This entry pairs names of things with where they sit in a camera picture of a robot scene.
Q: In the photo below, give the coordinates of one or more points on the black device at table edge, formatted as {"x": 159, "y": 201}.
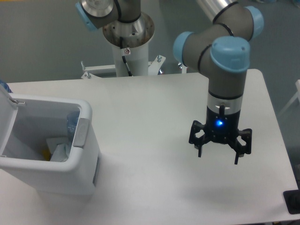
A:
{"x": 292, "y": 200}

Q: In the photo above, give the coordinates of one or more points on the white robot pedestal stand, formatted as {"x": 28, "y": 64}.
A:
{"x": 130, "y": 48}

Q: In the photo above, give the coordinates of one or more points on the white frame at right edge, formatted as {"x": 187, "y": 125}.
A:
{"x": 295, "y": 97}

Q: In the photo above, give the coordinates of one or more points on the clear plastic water bottle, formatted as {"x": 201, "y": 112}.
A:
{"x": 72, "y": 120}

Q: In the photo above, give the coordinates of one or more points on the blue bottle behind can lid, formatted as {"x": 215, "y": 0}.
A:
{"x": 5, "y": 86}

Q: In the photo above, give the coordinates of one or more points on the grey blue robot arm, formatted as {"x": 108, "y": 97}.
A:
{"x": 220, "y": 53}

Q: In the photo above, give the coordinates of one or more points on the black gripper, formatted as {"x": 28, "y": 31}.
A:
{"x": 224, "y": 130}

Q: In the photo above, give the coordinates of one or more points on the white trash can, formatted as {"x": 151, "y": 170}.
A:
{"x": 25, "y": 124}

